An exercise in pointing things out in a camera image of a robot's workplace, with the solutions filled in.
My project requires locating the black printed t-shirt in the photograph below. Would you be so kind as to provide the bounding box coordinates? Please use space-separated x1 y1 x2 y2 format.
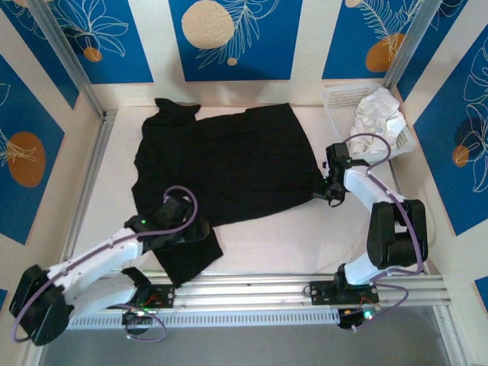
131 98 325 290

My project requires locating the white perforated plastic basket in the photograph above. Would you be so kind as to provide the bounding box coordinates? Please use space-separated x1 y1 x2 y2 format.
322 83 416 161

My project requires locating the crumpled white cloth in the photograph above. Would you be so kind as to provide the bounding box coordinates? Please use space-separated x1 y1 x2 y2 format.
349 86 407 156

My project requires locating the black controller board box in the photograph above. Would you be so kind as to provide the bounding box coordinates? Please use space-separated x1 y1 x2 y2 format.
121 309 156 336
337 307 378 331

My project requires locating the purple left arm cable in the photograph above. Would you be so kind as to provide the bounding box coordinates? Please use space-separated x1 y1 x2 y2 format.
11 185 199 343

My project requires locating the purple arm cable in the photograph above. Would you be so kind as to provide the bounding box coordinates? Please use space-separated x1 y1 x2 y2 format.
348 133 425 332
11 185 199 343

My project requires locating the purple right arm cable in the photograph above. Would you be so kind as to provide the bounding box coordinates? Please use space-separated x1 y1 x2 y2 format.
348 133 425 332

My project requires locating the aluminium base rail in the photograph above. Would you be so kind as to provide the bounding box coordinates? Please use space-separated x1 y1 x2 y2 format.
32 271 454 314

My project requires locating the grey slotted cable duct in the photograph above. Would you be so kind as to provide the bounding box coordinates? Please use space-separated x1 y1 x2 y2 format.
68 309 341 331

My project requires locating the aluminium frame post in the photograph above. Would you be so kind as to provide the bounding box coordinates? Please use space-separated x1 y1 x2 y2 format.
382 0 446 89
27 0 107 120

